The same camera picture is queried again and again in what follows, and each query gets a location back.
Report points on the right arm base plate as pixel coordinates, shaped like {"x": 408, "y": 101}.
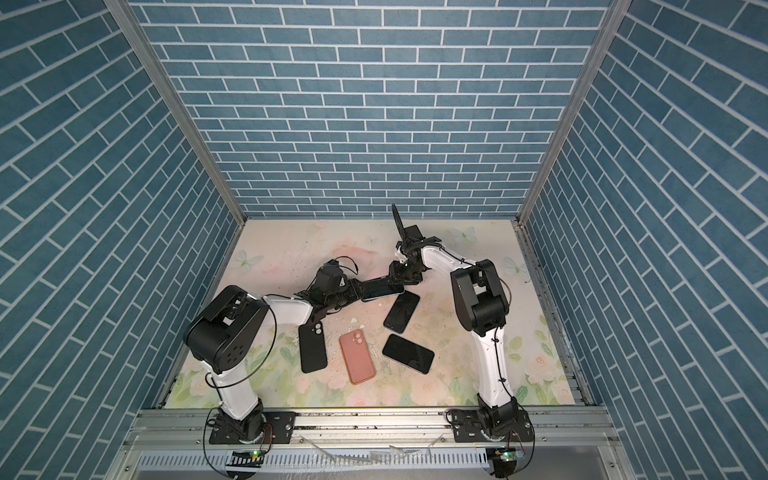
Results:
{"x": 481, "y": 425}

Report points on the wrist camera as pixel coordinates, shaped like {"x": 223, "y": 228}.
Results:
{"x": 330, "y": 277}
{"x": 411, "y": 235}

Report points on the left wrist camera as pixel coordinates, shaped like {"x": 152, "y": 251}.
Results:
{"x": 330, "y": 277}

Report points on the white vented cable duct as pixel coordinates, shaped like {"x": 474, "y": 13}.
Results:
{"x": 312, "y": 460}

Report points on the aluminium front rail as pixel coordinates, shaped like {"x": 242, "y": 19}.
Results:
{"x": 557, "y": 426}

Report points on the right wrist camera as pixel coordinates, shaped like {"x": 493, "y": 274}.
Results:
{"x": 411, "y": 235}

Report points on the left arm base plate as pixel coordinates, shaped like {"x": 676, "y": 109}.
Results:
{"x": 260, "y": 428}

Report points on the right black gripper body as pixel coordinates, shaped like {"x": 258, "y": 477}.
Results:
{"x": 405, "y": 273}

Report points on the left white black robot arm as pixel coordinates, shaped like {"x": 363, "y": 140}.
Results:
{"x": 224, "y": 332}

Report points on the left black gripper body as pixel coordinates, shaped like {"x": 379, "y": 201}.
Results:
{"x": 344, "y": 295}

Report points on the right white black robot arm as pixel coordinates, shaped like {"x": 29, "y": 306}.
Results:
{"x": 481, "y": 306}

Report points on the black phone case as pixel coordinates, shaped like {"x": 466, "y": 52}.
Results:
{"x": 312, "y": 345}
{"x": 380, "y": 287}

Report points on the black phone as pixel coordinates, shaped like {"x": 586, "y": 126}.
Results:
{"x": 408, "y": 353}
{"x": 401, "y": 312}

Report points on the pink phone case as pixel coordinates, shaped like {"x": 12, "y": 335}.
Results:
{"x": 357, "y": 358}

